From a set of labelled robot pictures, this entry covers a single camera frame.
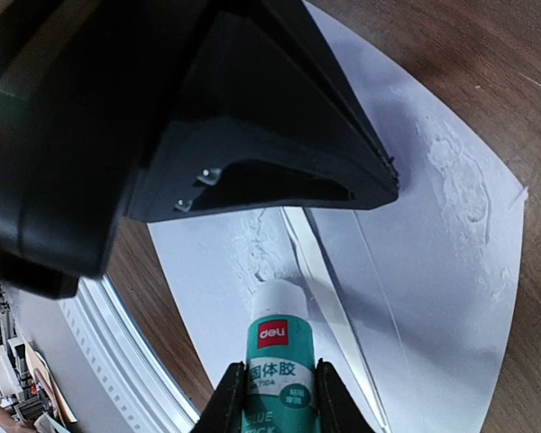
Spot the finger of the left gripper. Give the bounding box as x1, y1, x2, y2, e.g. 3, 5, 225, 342
127, 1, 399, 223

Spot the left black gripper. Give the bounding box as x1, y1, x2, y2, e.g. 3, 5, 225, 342
0, 1, 210, 299

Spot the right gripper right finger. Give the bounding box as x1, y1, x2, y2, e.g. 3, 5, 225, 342
315, 359, 374, 433

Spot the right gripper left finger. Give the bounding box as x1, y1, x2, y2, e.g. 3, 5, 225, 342
191, 362, 246, 433

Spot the white green glue stick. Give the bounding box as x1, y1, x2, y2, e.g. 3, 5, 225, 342
242, 280, 320, 432

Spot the grey envelope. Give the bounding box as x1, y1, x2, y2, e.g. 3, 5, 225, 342
149, 7, 527, 432

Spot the front aluminium rail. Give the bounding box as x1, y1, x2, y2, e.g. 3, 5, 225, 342
59, 277, 199, 432

